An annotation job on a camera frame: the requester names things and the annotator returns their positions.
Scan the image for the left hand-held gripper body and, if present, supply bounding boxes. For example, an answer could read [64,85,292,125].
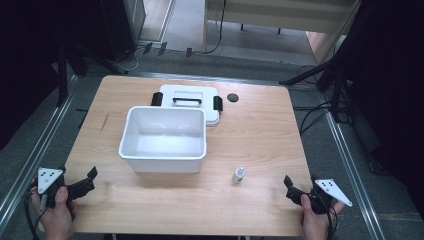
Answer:
[30,167,80,212]

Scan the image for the person's left hand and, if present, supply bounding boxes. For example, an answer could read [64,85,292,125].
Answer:
[30,186,80,240]

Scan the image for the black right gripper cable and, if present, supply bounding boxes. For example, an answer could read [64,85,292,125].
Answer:
[327,205,340,240]

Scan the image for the white lid with black handle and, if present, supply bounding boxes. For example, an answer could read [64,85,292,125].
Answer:
[150,83,224,127]

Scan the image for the small white dropper bottle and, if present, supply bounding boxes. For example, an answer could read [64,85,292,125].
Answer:
[231,166,246,184]

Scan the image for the metal floor rail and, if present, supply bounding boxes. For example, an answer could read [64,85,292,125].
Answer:
[0,74,80,232]
[318,92,388,240]

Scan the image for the dark cabinet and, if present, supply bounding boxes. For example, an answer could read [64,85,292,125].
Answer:
[98,0,148,62]

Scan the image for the black floor cables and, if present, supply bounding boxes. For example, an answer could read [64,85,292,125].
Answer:
[292,63,336,136]

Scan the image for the black hanging cable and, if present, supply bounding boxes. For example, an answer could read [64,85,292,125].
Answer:
[202,0,228,56]

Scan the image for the thin white floor cable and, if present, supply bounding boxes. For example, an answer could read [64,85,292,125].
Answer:
[122,45,148,73]

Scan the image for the light wooden bench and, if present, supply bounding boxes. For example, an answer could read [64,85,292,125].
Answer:
[202,0,363,65]

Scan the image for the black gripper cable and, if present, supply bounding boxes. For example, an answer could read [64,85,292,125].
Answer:
[327,205,340,240]
[23,194,48,240]

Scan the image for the white plastic storage box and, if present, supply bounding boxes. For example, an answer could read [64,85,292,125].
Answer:
[118,105,208,174]

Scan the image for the person's right hand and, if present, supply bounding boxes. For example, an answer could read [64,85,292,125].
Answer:
[299,193,346,240]

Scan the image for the black tripod stand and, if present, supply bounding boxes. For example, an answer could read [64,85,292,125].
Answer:
[278,39,359,125]

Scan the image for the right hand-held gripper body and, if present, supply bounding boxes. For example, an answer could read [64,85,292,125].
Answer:
[295,178,354,216]

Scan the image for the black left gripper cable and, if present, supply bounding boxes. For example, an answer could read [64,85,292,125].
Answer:
[23,194,48,240]

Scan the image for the black curtain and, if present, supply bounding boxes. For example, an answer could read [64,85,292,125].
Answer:
[0,0,111,151]
[328,0,424,218]

